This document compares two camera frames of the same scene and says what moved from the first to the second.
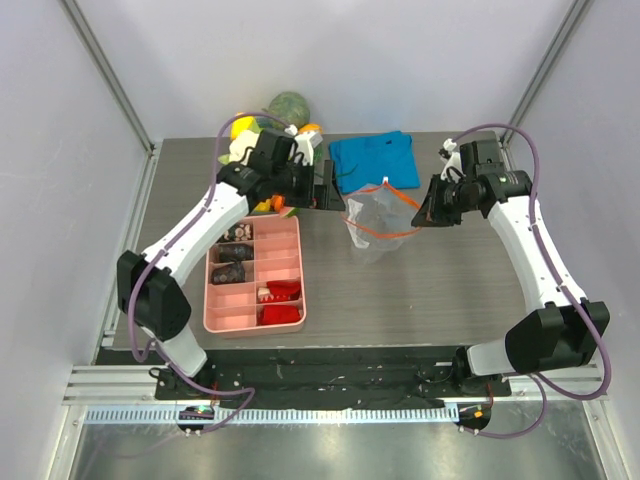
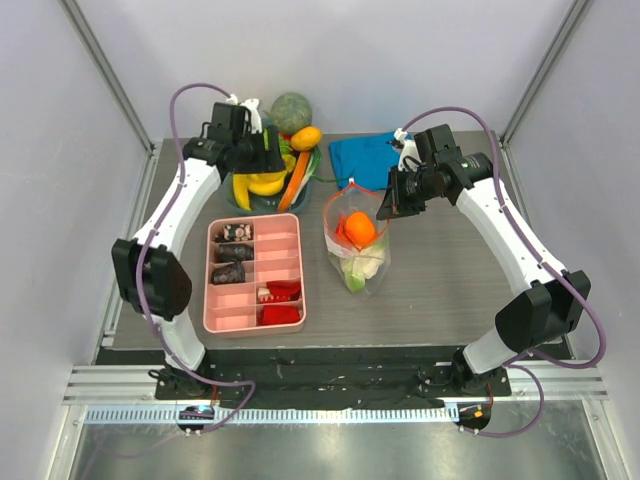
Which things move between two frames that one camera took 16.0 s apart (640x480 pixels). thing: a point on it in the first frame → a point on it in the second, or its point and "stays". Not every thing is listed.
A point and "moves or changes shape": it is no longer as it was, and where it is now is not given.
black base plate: x=338 y=378 stays
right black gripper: x=445 y=198 → x=395 y=195
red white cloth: x=280 y=290 stays
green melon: x=290 y=108 stays
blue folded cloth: x=373 y=158 stays
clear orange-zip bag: x=379 y=220 moves or changes shape
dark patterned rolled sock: x=228 y=273 stays
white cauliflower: x=237 y=148 moves or changes shape
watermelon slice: x=289 y=212 → x=340 y=235
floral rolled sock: x=240 y=231 stays
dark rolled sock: x=235 y=251 stays
